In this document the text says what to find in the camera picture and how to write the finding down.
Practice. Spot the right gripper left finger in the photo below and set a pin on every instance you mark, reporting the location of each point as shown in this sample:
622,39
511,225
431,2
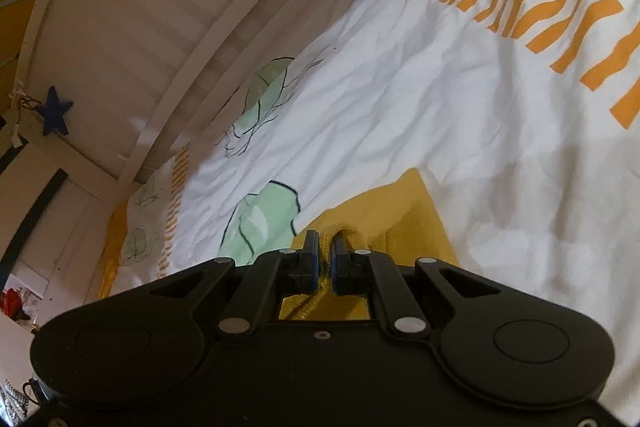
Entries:
267,281

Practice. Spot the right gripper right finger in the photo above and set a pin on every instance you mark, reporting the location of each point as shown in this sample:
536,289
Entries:
374,276

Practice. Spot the mustard yellow knit sweater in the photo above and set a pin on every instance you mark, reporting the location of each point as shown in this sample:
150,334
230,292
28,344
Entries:
398,219

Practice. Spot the white leaf-print bed sheet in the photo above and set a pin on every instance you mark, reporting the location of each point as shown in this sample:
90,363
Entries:
522,117

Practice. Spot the red item on shelf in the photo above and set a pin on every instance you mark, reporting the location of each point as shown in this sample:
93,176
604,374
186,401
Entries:
12,302

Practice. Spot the dark blue star ornament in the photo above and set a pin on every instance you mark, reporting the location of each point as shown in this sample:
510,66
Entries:
52,112

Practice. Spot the beige wooden bed frame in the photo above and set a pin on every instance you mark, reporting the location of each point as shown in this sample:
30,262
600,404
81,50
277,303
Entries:
200,129

